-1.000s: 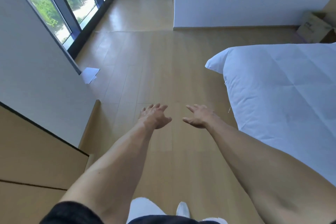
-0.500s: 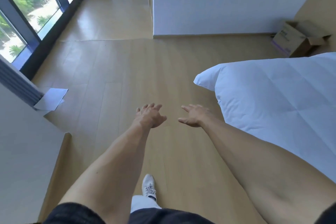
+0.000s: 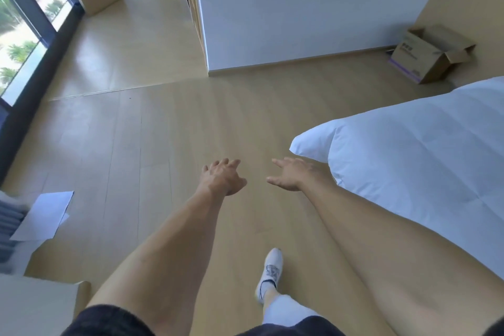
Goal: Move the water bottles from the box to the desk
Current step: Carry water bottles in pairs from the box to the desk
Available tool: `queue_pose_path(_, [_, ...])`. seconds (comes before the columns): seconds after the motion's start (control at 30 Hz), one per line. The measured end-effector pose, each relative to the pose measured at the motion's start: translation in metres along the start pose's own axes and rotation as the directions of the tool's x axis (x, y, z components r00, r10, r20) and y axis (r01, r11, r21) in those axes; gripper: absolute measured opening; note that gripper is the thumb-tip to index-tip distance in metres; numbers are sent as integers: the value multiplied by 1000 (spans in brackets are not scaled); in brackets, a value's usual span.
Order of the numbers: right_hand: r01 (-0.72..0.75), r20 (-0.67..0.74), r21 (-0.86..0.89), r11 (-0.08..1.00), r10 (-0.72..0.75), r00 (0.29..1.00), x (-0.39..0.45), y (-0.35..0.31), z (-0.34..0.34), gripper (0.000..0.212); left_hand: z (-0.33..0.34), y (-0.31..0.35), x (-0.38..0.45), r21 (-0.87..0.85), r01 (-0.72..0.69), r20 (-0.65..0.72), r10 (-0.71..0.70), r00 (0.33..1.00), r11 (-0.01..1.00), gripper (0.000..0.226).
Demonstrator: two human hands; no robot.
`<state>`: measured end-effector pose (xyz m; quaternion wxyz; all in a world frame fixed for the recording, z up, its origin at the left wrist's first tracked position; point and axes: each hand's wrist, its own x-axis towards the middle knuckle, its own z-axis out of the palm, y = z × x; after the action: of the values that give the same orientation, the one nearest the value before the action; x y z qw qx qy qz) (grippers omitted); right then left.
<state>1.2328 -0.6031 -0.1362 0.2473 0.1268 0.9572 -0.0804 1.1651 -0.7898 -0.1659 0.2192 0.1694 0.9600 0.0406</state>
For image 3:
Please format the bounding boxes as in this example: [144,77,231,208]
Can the person's right hand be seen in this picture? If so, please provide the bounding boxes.
[266,156,316,192]

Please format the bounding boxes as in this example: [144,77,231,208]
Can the person's left hand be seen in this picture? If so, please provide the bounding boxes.
[196,158,248,198]

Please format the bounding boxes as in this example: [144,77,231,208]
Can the brown cardboard box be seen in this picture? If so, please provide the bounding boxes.
[387,24,476,85]

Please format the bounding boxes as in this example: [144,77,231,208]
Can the person's left forearm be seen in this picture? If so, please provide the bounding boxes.
[86,188,225,336]

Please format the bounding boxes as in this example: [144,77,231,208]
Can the person's right forearm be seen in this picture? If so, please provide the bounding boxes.
[301,174,504,336]

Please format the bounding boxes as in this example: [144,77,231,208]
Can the person's white left shoe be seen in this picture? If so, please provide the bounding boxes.
[255,248,284,305]

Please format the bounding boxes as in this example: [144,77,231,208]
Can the person's left leg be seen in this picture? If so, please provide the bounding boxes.
[262,286,279,311]

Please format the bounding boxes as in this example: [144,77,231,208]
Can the white bed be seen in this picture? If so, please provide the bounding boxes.
[289,76,504,281]

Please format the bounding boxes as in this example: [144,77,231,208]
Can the light denim shorts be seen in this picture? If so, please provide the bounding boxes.
[261,294,320,327]

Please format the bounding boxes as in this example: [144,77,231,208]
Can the white paper sheet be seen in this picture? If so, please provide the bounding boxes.
[9,191,75,242]

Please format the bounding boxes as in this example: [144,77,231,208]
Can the black t-shirt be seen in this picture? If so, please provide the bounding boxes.
[61,304,504,336]

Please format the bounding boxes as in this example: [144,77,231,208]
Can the grey blue curtain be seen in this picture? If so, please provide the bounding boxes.
[0,190,30,266]

